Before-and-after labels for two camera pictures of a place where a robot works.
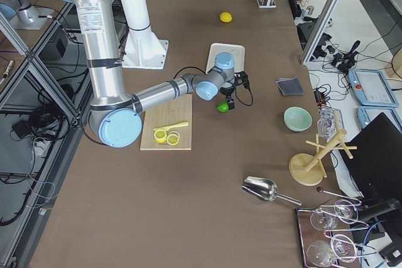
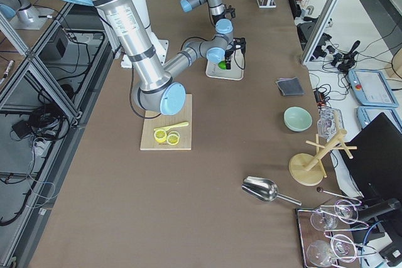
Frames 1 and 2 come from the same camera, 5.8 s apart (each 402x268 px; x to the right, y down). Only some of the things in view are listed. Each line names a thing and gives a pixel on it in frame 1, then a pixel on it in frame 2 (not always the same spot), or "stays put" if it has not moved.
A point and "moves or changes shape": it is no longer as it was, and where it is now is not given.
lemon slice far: [173, 138] stays put
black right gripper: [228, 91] → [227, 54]
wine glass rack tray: [326, 234] stays put
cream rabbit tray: [225, 56] stays put
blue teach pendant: [372, 89] stays put
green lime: [223, 107] moves or changes shape
